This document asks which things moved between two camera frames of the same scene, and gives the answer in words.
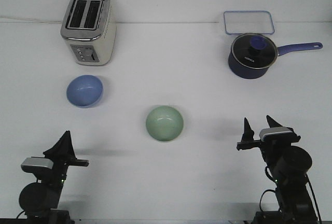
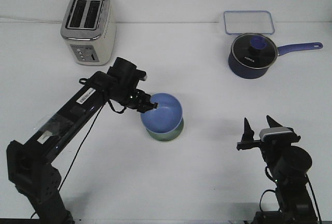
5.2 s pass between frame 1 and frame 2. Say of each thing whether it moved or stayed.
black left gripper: moved
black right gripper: stayed
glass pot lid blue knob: stayed
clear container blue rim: stayed
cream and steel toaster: stayed
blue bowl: moved
